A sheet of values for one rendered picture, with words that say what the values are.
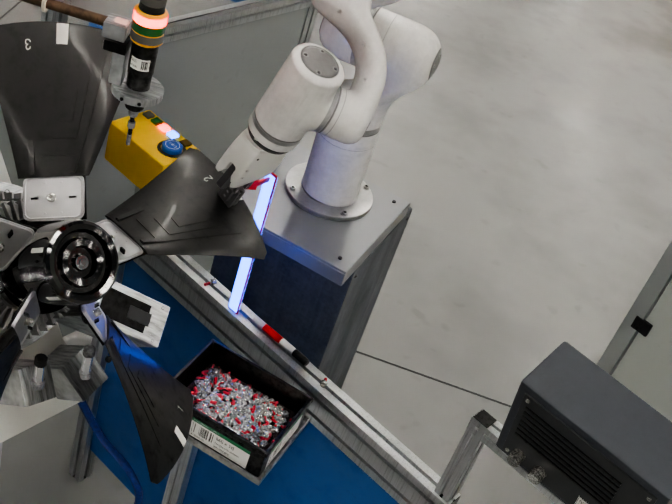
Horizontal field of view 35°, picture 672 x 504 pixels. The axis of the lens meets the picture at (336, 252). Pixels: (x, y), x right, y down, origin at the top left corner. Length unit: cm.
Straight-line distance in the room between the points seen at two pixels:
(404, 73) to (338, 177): 28
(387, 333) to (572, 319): 74
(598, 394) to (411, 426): 164
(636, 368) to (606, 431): 179
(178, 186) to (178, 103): 104
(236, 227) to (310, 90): 32
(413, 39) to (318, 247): 44
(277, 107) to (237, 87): 136
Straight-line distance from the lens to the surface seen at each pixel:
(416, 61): 197
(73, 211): 156
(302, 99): 152
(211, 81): 281
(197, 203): 172
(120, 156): 208
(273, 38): 291
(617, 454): 154
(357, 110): 155
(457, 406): 329
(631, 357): 333
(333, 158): 211
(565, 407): 156
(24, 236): 152
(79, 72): 161
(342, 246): 209
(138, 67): 143
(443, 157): 437
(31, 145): 159
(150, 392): 164
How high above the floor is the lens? 223
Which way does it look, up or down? 37 degrees down
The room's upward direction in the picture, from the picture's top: 19 degrees clockwise
